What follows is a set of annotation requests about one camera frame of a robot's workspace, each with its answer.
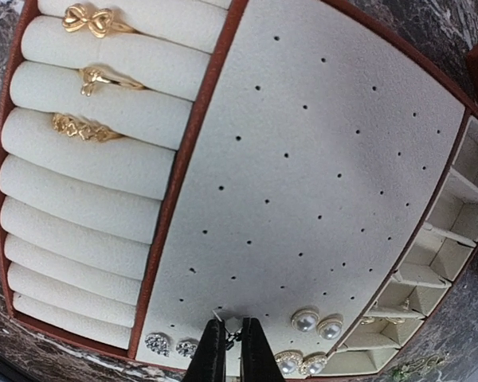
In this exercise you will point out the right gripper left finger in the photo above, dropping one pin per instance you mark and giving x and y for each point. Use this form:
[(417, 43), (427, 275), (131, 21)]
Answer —
[(208, 363)]

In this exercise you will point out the crystal stud earring upper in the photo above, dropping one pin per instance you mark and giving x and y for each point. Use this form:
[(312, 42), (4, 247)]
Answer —
[(158, 343)]

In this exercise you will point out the crystal stud earring lower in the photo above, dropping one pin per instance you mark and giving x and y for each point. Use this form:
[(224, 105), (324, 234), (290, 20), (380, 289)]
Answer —
[(186, 348)]

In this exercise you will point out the crystal stud earring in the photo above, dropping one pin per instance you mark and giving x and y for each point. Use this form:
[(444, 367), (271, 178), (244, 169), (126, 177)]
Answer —
[(158, 343), (186, 348)]

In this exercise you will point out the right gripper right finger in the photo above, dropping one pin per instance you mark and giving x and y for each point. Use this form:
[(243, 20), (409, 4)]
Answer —
[(258, 363)]

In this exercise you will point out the red jewelry tray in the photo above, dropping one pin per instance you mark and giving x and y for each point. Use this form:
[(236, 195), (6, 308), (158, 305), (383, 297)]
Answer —
[(160, 160)]

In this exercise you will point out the gold stud earring left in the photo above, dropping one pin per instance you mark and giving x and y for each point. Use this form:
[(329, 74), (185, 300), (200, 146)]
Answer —
[(404, 308)]

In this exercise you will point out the pearl earring framed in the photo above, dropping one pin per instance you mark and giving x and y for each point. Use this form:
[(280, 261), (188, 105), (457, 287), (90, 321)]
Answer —
[(289, 361), (313, 364)]

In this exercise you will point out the pearl earring framed right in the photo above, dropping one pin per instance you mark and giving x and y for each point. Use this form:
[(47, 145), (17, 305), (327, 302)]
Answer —
[(313, 364)]

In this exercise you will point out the gold stud earring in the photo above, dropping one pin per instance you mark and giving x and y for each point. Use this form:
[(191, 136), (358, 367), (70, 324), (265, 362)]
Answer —
[(367, 320), (404, 308)]

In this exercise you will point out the pearl earring single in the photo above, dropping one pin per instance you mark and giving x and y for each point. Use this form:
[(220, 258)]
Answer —
[(305, 319)]

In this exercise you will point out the gold stud earring right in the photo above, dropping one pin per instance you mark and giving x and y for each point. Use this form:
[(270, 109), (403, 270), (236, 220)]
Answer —
[(367, 320)]

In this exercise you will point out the small silver earring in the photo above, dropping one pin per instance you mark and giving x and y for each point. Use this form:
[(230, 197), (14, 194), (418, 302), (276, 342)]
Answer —
[(233, 330)]

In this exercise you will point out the pearl earring framed left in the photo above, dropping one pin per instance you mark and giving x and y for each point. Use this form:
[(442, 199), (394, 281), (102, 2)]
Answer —
[(289, 361)]

